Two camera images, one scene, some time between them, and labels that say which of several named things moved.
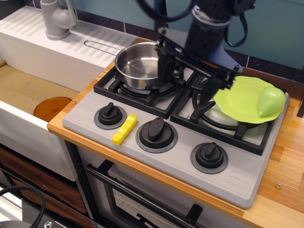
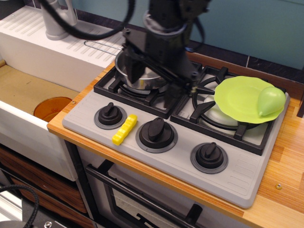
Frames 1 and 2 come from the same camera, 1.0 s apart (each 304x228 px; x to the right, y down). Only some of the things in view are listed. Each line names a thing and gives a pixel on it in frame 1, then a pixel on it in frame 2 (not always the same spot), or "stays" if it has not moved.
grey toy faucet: (57, 21) stays
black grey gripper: (201, 49) to (165, 55)
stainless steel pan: (137, 64) stays
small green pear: (270, 100) stays
